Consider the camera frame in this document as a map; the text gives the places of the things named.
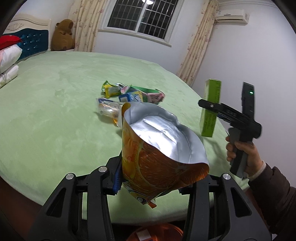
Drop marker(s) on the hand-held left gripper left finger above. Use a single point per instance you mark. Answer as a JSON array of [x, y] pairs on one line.
[[116, 179]]

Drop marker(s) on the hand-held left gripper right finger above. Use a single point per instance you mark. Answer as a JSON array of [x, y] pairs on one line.
[[201, 197]]

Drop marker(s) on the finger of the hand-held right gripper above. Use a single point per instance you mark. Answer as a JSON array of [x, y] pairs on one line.
[[211, 106]]

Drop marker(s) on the green carton box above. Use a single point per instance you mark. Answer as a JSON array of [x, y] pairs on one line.
[[209, 125]]

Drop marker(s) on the orange foil snack bag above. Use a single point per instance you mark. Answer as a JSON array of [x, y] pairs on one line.
[[157, 166]]

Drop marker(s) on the orange waste bin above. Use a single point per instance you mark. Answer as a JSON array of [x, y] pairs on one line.
[[161, 231]]

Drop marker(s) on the blue snack box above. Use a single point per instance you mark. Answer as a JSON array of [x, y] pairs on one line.
[[130, 96]]

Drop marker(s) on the person's right forearm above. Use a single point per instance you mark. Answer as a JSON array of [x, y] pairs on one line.
[[275, 197]]

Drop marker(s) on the person's right hand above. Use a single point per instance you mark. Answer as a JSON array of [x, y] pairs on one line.
[[255, 160]]

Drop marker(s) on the green pink snack packet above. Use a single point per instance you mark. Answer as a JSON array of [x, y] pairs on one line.
[[152, 96]]

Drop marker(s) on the floral cream curtain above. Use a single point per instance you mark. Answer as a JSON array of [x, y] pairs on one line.
[[198, 46], [90, 25]]

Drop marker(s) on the clear plastic snack packet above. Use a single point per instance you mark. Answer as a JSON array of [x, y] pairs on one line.
[[108, 109]]

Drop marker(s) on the green bed blanket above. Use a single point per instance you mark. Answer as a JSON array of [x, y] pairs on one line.
[[57, 127]]

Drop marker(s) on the yellow green snack packet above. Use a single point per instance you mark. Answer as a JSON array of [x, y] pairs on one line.
[[111, 89]]

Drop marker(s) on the silver pink wrapper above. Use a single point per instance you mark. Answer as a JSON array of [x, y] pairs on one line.
[[122, 87]]

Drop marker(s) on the white air conditioner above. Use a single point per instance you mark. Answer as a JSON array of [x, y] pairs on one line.
[[231, 16]]

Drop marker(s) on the barred window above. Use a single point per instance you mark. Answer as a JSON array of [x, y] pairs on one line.
[[143, 16]]

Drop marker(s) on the brown stuffed bear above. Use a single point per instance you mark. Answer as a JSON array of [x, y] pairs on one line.
[[62, 37]]

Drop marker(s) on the white blue tufted headboard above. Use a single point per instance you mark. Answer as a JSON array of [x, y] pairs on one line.
[[32, 41]]

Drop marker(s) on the white floral pillow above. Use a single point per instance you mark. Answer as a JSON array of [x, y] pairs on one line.
[[9, 56]]

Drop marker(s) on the red pillow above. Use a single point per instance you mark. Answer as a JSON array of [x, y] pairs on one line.
[[8, 41]]

